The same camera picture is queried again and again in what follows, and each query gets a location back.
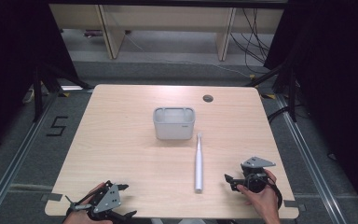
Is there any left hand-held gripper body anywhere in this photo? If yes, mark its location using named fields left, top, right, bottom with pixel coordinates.
left=64, top=180, right=123, bottom=222

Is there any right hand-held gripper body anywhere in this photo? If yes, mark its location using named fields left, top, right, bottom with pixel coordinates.
left=240, top=156, right=277, bottom=194

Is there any white electric toothbrush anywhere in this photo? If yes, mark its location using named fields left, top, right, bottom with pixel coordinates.
left=194, top=132, right=204, bottom=194

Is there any white plastic storage box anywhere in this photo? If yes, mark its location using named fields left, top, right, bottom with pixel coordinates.
left=152, top=106, right=197, bottom=141

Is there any person's left hand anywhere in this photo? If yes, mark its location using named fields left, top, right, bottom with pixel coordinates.
left=62, top=182, right=114, bottom=224

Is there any person's right hand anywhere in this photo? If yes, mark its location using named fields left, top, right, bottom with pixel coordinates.
left=236, top=169, right=282, bottom=224

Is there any grey tape patch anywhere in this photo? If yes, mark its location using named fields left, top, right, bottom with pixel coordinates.
left=40, top=192, right=63, bottom=203
left=283, top=199, right=308, bottom=213

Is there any black metal stand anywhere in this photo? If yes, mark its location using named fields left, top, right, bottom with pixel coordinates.
left=32, top=63, right=91, bottom=123
left=244, top=61, right=298, bottom=123

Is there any black curtain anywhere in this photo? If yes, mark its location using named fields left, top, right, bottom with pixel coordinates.
left=0, top=0, right=79, bottom=158
left=263, top=0, right=358, bottom=220

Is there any black gripper strap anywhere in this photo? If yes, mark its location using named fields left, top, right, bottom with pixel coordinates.
left=268, top=181, right=283, bottom=210

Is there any metal floor rail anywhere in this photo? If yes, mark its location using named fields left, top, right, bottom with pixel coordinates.
left=274, top=92, right=350, bottom=224
left=0, top=90, right=61, bottom=224

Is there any thick black floor cable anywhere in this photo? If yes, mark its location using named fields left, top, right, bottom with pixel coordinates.
left=267, top=105, right=291, bottom=124

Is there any bundle of black cables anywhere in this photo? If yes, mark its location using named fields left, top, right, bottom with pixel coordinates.
left=229, top=7, right=272, bottom=75

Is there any light wooden desk frame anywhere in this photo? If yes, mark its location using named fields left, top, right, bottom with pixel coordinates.
left=48, top=3, right=284, bottom=62

